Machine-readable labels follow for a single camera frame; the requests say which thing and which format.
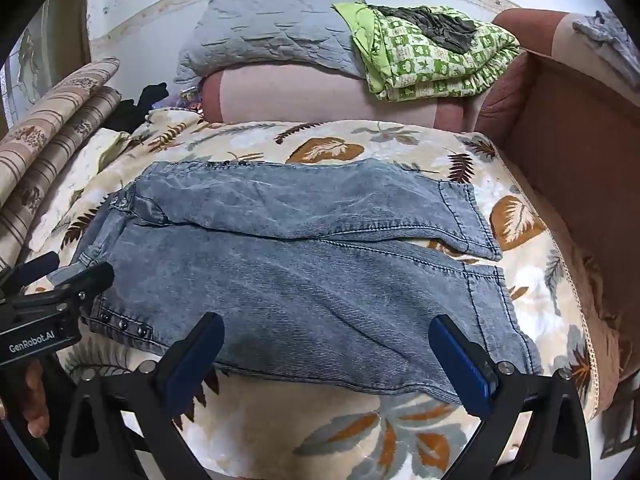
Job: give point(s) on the black cloth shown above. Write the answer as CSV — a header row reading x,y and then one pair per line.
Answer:
x,y
130,112

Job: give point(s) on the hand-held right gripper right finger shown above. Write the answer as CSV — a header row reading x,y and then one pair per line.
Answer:
x,y
461,366

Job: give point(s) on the dark grey cloth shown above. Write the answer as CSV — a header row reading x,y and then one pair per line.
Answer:
x,y
440,27

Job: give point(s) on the light grey cloth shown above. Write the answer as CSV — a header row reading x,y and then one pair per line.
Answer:
x,y
605,32

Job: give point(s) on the green patterned blanket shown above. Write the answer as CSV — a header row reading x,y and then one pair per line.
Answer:
x,y
425,70

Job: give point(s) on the grey quilted pillow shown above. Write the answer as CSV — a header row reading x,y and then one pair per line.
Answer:
x,y
260,30

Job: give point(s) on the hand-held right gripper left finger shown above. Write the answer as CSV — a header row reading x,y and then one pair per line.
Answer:
x,y
194,362

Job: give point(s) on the blue denim pants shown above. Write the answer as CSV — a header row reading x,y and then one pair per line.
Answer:
x,y
300,280

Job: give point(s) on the leaf print blanket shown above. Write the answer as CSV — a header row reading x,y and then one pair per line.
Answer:
x,y
350,140

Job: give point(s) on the wooden framed glass door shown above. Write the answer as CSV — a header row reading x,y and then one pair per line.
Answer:
x,y
30,60

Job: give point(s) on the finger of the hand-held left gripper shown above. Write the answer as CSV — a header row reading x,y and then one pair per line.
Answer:
x,y
90,280
40,265

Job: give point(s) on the cream textured cloth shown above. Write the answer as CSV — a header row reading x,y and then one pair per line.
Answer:
x,y
75,175

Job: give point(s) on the purple cloth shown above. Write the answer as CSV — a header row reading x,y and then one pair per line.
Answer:
x,y
182,102

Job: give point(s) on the person's left hand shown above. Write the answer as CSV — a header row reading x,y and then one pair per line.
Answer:
x,y
32,400

